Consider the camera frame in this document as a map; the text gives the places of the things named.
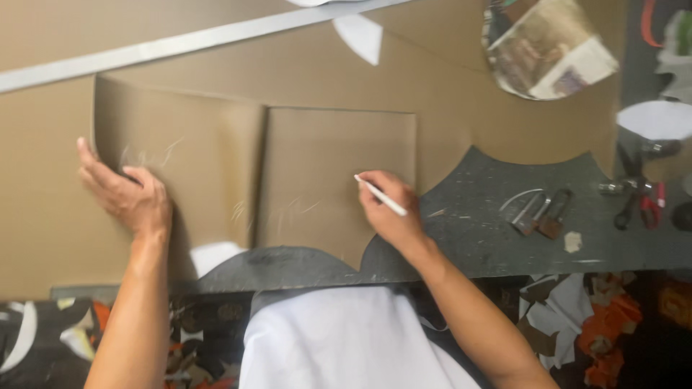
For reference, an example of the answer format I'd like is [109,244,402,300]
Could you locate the person's right hand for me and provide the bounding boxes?
[356,170,429,252]

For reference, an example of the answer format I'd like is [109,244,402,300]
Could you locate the person's left hand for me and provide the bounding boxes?
[76,137,174,240]

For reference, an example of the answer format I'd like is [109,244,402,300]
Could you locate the white marking pencil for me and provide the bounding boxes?
[354,173,408,217]

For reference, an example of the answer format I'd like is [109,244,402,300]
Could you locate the large brown leather piece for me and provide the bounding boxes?
[93,75,267,250]

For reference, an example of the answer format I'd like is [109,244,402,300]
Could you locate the square brown leather piece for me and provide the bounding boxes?
[255,106,418,272]

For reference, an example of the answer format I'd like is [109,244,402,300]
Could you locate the big brown leather sheet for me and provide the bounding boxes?
[0,0,628,301]

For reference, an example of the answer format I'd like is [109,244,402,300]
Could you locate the brass padlock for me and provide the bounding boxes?
[511,192,551,237]
[537,188,575,240]

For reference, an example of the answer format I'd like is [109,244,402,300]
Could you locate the white paper scrap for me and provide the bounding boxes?
[332,14,384,67]

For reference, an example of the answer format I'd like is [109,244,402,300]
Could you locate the person's white shirt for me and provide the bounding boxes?
[239,285,483,389]

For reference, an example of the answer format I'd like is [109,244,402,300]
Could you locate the white cloth scrap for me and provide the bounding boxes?
[189,241,248,280]

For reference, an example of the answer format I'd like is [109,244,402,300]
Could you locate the round newspaper-covered pattern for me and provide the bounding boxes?
[481,0,620,101]

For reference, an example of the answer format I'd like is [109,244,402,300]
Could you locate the long grey metal ruler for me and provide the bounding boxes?
[0,0,414,94]

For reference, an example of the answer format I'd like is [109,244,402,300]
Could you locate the heap of leather scraps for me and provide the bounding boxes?
[0,296,255,389]
[516,272,692,389]

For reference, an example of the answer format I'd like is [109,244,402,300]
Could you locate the white oval paper piece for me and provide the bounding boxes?
[616,100,692,141]

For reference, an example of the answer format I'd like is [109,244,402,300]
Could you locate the grey white cloth piece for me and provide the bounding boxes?
[654,10,692,103]

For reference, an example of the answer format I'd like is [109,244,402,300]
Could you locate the red-handled pliers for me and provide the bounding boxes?
[639,181,667,230]

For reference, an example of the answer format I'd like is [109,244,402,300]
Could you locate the red strap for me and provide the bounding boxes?
[640,0,665,49]

